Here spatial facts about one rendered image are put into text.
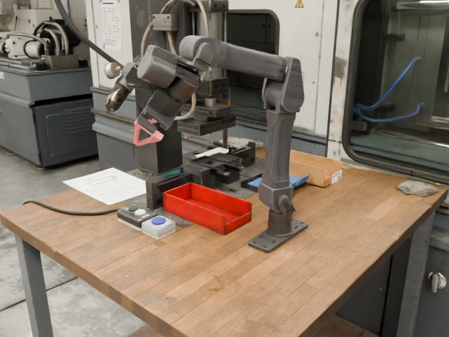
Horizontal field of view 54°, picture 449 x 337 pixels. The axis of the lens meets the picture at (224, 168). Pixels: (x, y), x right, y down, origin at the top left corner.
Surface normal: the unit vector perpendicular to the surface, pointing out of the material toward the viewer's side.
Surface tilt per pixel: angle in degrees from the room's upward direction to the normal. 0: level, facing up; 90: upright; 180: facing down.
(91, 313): 0
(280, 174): 79
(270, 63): 85
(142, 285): 0
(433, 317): 90
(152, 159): 90
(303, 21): 90
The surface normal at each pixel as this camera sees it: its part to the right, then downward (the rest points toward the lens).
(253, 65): 0.47, 0.34
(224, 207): -0.66, 0.26
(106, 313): 0.00, -0.94
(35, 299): 0.76, 0.22
